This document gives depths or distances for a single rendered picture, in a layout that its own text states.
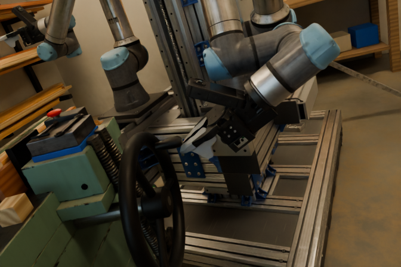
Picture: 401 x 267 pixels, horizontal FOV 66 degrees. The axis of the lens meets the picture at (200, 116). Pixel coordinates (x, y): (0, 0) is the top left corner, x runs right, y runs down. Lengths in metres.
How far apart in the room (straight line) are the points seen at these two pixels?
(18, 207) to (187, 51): 0.78
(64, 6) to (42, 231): 0.91
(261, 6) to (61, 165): 0.66
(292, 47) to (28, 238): 0.54
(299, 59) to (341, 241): 1.16
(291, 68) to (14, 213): 0.52
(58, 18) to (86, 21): 2.98
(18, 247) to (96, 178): 0.16
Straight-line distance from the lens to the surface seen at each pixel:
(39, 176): 0.65
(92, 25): 4.29
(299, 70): 0.56
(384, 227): 1.66
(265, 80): 0.56
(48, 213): 0.64
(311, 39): 0.56
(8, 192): 0.68
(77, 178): 0.62
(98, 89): 4.53
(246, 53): 0.64
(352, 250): 1.57
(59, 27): 1.36
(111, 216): 0.66
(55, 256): 0.65
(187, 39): 1.15
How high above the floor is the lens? 1.15
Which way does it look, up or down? 21 degrees down
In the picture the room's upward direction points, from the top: 17 degrees counter-clockwise
